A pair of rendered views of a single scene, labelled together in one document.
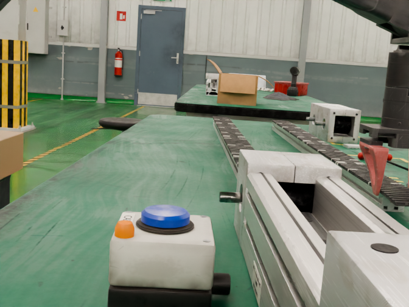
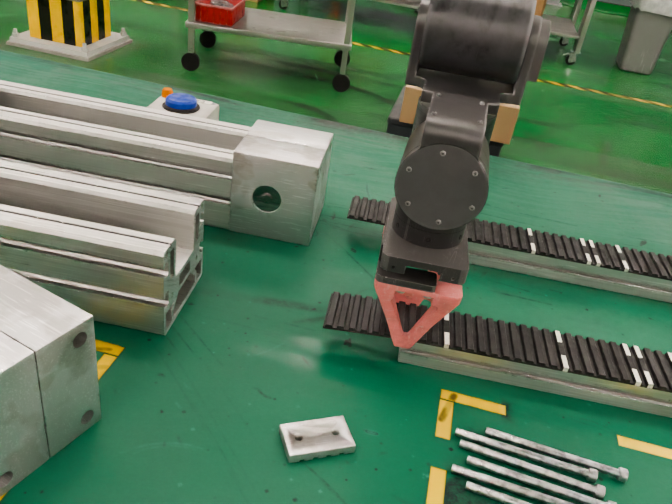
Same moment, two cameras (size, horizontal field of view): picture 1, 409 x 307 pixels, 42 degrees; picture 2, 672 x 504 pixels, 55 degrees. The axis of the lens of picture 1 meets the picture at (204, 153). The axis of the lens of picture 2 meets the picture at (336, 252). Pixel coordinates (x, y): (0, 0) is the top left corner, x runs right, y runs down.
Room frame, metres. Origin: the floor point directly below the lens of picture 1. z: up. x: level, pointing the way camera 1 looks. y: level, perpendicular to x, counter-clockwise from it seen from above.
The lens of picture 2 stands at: (0.74, -0.74, 1.15)
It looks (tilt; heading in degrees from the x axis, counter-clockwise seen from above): 32 degrees down; 97
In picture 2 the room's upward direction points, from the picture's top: 9 degrees clockwise
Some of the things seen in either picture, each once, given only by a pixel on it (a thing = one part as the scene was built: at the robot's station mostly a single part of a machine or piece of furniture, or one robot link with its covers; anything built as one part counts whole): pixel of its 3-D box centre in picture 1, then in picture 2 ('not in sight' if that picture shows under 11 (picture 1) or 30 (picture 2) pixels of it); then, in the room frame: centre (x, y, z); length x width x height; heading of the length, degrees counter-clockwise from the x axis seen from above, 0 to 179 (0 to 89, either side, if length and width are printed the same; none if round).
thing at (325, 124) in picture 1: (333, 123); not in sight; (1.54, -0.37, 0.83); 0.11 x 0.10 x 0.10; 97
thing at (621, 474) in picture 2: not in sight; (554, 452); (0.89, -0.36, 0.78); 0.11 x 0.01 x 0.01; 173
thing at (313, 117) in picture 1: (324, 119); not in sight; (1.66, -0.36, 0.83); 0.11 x 0.10 x 0.10; 93
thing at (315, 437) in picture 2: not in sight; (316, 438); (0.71, -0.41, 0.78); 0.05 x 0.03 x 0.01; 29
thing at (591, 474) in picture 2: not in sight; (524, 453); (0.87, -0.37, 0.78); 0.11 x 0.01 x 0.01; 173
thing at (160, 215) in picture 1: (165, 221); (181, 104); (0.42, 0.03, 0.84); 0.04 x 0.04 x 0.02
